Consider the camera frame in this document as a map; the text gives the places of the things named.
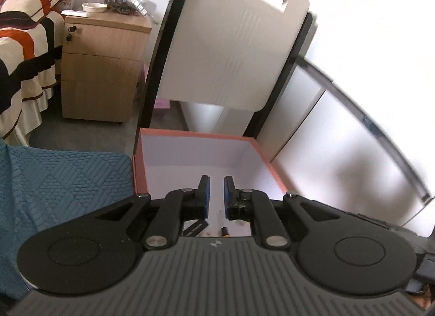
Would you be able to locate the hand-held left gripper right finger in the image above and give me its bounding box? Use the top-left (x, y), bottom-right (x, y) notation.
top-left (223, 176), bottom-right (344, 250)

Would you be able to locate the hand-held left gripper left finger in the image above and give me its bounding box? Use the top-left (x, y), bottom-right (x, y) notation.
top-left (92, 175), bottom-right (210, 250)

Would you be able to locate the black rectangular bar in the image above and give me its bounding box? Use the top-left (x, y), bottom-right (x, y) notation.
top-left (182, 220), bottom-right (208, 237)

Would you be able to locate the pink cardboard box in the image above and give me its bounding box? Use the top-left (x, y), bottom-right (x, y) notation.
top-left (132, 128), bottom-right (299, 239)

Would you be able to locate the white panel with metal edge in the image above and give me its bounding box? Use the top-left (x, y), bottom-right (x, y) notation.
top-left (257, 56), bottom-right (435, 236)

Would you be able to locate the blue quilted chair cover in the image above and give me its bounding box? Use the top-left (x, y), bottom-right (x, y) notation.
top-left (0, 142), bottom-right (135, 303)

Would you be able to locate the white chair back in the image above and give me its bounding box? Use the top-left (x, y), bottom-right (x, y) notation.
top-left (141, 0), bottom-right (315, 140)

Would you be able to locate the wooden nightstand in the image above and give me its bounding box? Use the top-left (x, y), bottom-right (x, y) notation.
top-left (61, 10), bottom-right (153, 125)

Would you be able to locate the pile of small trinkets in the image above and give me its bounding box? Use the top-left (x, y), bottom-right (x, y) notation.
top-left (106, 0), bottom-right (151, 17)

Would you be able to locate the white bowl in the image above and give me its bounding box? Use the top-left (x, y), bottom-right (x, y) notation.
top-left (82, 2), bottom-right (106, 14)

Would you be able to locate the striped bed cover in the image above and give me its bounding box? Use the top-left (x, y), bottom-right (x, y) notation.
top-left (0, 10), bottom-right (66, 147)

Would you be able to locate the striped pillow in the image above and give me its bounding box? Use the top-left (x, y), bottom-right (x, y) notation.
top-left (0, 0), bottom-right (70, 29)

